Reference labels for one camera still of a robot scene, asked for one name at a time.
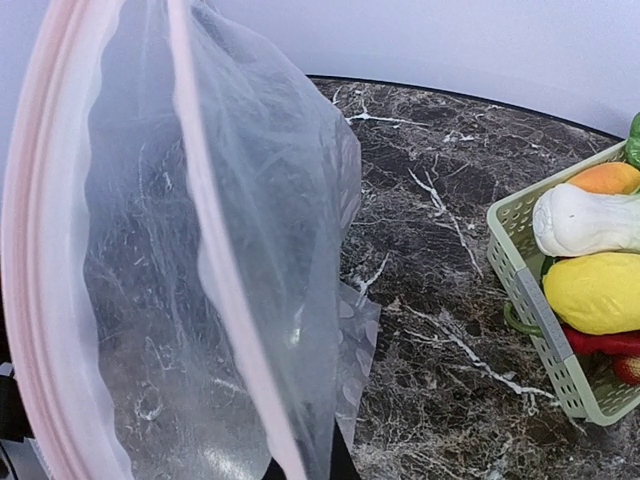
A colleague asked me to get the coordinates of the bok choy toy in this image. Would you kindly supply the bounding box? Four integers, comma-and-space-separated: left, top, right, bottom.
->
532, 183, 639, 257

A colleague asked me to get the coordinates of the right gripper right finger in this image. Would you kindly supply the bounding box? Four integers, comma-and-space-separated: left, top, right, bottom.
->
262, 414, 362, 480

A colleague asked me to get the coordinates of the red chili pepper toy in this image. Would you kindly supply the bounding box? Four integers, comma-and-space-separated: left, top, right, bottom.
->
562, 325, 639, 356

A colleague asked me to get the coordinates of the yellow lemon toy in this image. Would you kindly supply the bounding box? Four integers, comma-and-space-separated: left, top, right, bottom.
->
542, 252, 639, 335

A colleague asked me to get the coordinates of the green bell pepper toy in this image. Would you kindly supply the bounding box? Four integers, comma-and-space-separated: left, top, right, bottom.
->
624, 113, 640, 169

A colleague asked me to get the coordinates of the pale green plastic basket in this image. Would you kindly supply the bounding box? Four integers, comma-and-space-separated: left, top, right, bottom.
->
487, 142, 639, 426

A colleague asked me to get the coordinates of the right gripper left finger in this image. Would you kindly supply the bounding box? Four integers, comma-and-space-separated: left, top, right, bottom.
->
0, 362, 30, 442

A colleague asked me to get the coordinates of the clear zip top bag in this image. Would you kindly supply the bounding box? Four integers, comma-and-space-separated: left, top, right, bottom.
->
1, 1, 379, 479

